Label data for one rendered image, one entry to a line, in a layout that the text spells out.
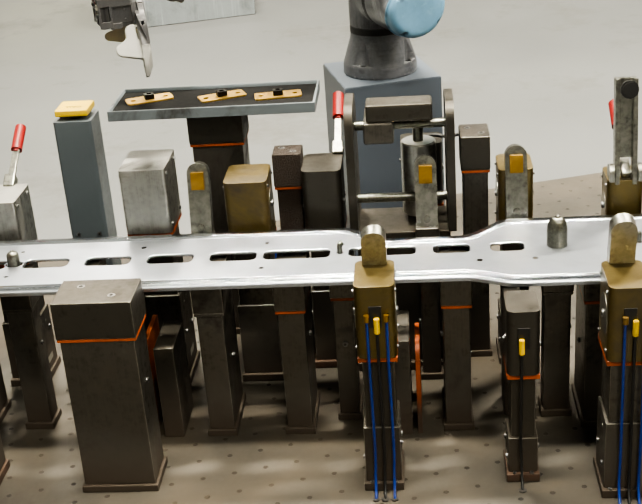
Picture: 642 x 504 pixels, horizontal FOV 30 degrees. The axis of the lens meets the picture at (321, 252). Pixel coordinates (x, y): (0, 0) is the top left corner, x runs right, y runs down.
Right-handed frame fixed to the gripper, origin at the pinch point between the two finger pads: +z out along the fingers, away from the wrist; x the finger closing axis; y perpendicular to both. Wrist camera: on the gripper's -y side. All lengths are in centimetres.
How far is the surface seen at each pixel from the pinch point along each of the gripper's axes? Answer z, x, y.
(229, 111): 6.5, 13.5, -11.6
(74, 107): 6.1, -2.7, 13.1
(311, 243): 22.2, 40.2, -16.6
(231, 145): 13.8, 10.5, -12.0
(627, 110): 6, 49, -69
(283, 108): 6.4, 17.1, -20.4
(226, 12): 118, -543, -146
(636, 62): 122, -316, -307
